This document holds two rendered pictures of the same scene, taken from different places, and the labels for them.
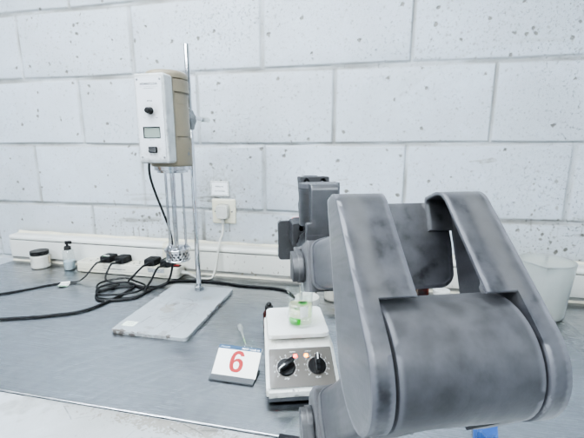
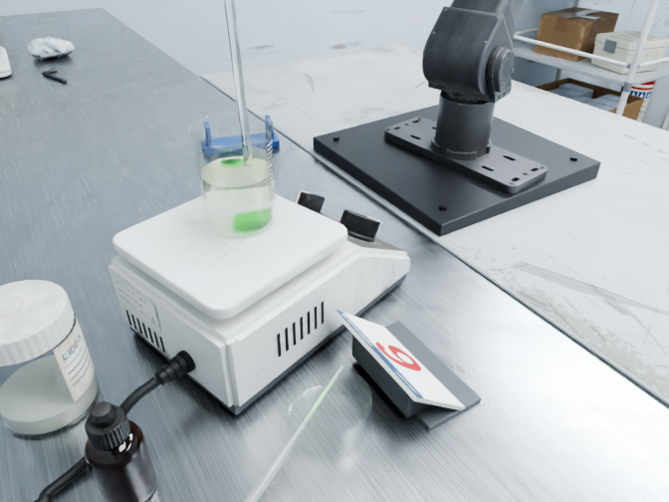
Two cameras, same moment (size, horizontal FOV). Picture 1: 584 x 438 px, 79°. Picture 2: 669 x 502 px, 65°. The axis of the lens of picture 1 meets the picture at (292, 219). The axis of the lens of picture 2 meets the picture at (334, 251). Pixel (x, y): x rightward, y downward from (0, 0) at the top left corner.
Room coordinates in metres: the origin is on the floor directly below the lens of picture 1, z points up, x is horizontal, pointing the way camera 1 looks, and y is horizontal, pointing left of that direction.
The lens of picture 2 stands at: (0.84, 0.26, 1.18)
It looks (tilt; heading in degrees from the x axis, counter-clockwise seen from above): 34 degrees down; 226
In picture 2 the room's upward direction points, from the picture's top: 1 degrees clockwise
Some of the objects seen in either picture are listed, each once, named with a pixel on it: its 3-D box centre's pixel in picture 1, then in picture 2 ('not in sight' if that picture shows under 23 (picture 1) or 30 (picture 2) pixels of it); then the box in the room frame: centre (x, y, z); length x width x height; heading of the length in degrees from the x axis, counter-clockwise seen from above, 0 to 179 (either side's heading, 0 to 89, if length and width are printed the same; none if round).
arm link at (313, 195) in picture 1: (320, 228); not in sight; (0.45, -0.04, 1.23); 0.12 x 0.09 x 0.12; 6
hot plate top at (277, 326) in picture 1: (295, 321); (232, 238); (0.68, -0.01, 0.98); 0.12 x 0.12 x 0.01; 5
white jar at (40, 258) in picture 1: (40, 258); not in sight; (1.26, 0.94, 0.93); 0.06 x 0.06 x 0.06
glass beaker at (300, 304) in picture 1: (299, 305); (236, 175); (0.67, -0.01, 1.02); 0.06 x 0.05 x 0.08; 46
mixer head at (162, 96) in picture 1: (163, 122); not in sight; (0.90, 0.31, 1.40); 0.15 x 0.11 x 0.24; 168
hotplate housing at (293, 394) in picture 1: (296, 347); (264, 272); (0.65, -0.01, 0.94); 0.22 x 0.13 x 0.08; 5
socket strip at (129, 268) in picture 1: (129, 267); not in sight; (1.20, 0.57, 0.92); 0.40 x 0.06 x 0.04; 78
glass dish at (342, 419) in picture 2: (244, 349); (328, 408); (0.69, 0.10, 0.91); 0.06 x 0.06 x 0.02
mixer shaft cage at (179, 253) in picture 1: (175, 214); not in sight; (0.92, 0.31, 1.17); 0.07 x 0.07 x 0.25
